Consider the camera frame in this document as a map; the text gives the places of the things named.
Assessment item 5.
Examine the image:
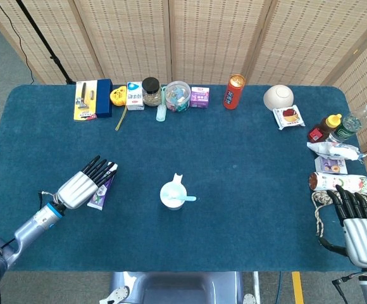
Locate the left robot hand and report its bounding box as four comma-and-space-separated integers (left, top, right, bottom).
54, 155, 118, 210

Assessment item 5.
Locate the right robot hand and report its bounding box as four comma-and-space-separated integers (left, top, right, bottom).
318, 184, 367, 270

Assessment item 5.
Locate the purple white toothpaste tube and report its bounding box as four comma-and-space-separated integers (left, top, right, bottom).
87, 163, 120, 212

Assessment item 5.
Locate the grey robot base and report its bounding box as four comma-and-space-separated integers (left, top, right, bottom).
99, 271, 257, 304

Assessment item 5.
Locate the white plastic cup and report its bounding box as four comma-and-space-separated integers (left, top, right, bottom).
159, 173, 188, 212

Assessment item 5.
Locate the drink bottle yellow cap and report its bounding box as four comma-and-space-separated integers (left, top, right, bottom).
308, 172, 367, 194

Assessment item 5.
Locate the purple white snack packet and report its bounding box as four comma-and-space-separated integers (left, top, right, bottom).
314, 155, 349, 175

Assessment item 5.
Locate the yellow plastic strip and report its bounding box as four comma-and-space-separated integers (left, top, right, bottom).
115, 106, 128, 131

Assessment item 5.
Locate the razor in yellow blister pack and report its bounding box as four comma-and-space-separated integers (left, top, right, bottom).
73, 80, 99, 122

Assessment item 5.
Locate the white crinkled snack bag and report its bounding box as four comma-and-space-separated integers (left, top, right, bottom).
306, 141, 367, 163

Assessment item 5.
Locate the dark blue box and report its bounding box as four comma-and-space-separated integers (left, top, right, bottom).
95, 79, 113, 119

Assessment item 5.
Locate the yellow tape measure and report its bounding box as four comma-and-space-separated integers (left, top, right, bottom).
109, 85, 128, 108

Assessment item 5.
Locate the clear bottle green label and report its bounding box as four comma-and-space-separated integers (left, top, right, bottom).
328, 100, 367, 143

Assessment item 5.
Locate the white blue carton box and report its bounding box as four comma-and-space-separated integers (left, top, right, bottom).
126, 81, 146, 111

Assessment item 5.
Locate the mint green brush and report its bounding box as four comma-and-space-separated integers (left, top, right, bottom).
156, 85, 168, 122

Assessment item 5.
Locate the honey bottle yellow cap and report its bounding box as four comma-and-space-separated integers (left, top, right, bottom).
308, 113, 343, 143

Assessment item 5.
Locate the white table leg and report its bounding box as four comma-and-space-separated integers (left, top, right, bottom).
252, 271, 261, 304

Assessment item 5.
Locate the glass jar with black lid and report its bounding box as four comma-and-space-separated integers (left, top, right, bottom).
141, 77, 163, 108

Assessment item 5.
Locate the black tripod pole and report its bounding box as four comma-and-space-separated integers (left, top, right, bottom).
15, 0, 77, 85

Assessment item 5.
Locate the clear tub of binder clips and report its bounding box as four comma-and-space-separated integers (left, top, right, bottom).
165, 80, 191, 113

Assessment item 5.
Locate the white snack packet red picture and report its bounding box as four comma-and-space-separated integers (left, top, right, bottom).
272, 104, 306, 130

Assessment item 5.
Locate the blue table cloth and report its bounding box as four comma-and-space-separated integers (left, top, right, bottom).
0, 84, 367, 273

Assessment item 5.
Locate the purple tissue pack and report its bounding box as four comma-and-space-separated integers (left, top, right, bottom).
190, 86, 211, 109

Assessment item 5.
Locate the upturned cream bowl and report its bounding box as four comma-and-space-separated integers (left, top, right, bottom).
263, 84, 294, 111

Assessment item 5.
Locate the orange soda can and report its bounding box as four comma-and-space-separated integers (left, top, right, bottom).
223, 74, 246, 111

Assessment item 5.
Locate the bamboo folding screen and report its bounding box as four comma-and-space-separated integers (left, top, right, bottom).
0, 0, 367, 178

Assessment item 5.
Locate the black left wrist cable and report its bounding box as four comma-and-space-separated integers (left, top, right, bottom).
37, 191, 59, 210

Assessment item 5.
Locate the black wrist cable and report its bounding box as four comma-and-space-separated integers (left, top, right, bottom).
331, 274, 361, 304
37, 191, 59, 210

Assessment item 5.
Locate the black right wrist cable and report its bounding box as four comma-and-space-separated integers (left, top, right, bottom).
331, 274, 361, 304

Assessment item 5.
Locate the braided beige rope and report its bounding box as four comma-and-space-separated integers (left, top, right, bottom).
311, 189, 367, 238

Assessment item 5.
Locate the thin black background cable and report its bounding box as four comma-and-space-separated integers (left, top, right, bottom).
0, 0, 35, 85

